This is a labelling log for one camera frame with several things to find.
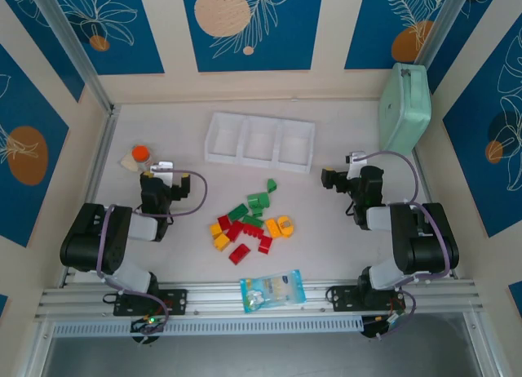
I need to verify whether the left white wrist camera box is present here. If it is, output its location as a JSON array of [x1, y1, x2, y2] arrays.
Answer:
[[149, 161, 175, 178]]

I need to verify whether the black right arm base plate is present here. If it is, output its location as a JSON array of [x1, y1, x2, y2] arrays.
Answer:
[[328, 285, 409, 313]]

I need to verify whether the clear blue snack bag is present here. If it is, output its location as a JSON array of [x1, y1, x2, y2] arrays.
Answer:
[[239, 269, 307, 315]]

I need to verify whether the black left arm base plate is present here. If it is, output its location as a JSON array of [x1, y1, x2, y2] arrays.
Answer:
[[113, 288, 189, 317]]

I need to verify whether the aluminium corner post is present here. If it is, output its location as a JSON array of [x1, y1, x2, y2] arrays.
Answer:
[[414, 0, 482, 68], [28, 0, 117, 115]]

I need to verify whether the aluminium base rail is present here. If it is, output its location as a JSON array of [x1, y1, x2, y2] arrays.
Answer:
[[34, 278, 484, 321]]

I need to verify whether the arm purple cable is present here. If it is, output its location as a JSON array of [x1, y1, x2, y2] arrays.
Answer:
[[362, 149, 453, 340], [96, 169, 209, 333]]

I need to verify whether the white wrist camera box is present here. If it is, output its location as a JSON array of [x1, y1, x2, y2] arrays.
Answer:
[[149, 161, 175, 178], [345, 150, 368, 180]]

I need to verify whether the white slotted cable duct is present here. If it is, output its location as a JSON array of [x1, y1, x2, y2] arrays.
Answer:
[[51, 316, 364, 338]]

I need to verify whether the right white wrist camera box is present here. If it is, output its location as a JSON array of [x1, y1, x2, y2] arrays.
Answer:
[[345, 150, 368, 180]]

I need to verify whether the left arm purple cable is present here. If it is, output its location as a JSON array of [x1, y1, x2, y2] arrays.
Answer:
[[96, 169, 209, 333]]

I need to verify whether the mint green zip case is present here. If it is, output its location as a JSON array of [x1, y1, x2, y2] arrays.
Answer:
[[378, 62, 432, 157]]

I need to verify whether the beige wedge piece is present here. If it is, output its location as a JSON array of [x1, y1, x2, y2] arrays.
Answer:
[[119, 154, 139, 174]]

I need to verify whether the aluminium side rail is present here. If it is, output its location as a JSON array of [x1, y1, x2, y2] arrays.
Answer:
[[59, 104, 122, 288], [410, 148, 460, 280]]

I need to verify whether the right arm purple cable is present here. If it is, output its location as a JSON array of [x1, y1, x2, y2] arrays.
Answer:
[[362, 149, 453, 340]]

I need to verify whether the white three-compartment container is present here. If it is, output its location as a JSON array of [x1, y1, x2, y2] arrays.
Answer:
[[203, 111, 316, 175]]

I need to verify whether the orange-lid small bottle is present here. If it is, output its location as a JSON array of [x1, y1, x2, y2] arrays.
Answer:
[[130, 144, 158, 175]]

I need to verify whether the yellow round lego piece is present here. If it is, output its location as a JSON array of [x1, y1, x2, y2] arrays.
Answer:
[[277, 215, 295, 237]]

